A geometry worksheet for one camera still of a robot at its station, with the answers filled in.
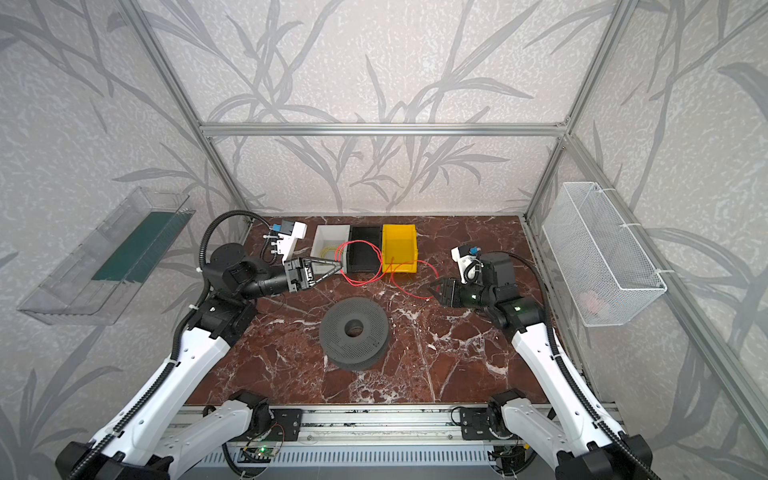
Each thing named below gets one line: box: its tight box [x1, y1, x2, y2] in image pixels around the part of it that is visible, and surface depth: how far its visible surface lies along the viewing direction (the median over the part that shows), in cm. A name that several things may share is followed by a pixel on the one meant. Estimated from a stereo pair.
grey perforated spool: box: [319, 297, 391, 371], surface depth 84 cm
